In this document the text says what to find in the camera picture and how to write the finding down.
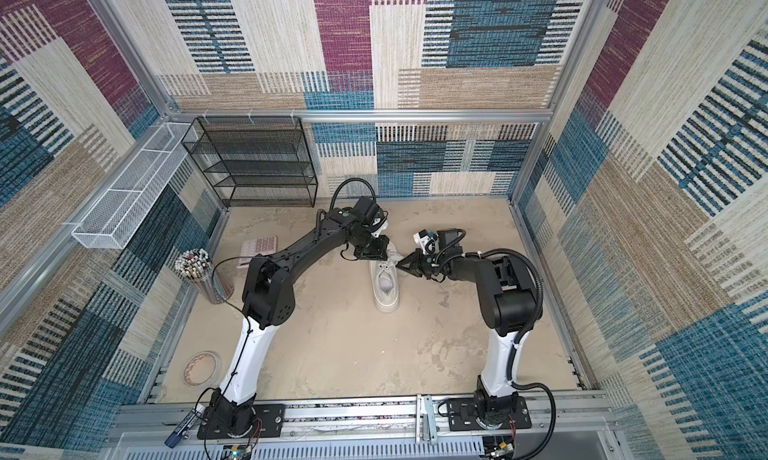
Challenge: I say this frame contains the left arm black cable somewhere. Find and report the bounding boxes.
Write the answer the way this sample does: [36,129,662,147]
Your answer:
[197,176,391,460]

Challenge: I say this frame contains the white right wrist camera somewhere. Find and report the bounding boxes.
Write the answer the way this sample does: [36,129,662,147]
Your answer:
[413,230,438,256]

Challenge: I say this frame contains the white shoelace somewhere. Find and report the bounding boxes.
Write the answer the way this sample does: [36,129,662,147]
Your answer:
[371,243,403,284]

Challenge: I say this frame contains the clear tape roll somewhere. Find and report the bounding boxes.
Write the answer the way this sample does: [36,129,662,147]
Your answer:
[182,351,222,388]

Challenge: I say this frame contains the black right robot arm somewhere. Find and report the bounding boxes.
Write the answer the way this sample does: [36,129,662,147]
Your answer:
[396,228,543,429]

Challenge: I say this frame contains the clear cup of pencils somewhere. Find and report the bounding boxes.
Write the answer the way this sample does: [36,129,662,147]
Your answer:
[172,248,233,305]

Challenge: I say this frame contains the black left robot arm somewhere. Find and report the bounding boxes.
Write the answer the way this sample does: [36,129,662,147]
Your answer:
[197,196,389,440]

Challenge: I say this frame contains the white sneaker shoe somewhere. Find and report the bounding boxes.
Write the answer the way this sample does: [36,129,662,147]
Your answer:
[371,270,400,313]

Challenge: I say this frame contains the black mesh shelf rack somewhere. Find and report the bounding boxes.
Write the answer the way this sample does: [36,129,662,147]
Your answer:
[181,116,318,208]

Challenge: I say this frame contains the white wire mesh tray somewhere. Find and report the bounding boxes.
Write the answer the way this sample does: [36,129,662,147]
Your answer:
[72,122,189,250]

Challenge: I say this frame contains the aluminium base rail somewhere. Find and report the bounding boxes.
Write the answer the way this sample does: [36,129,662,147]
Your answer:
[99,391,632,459]

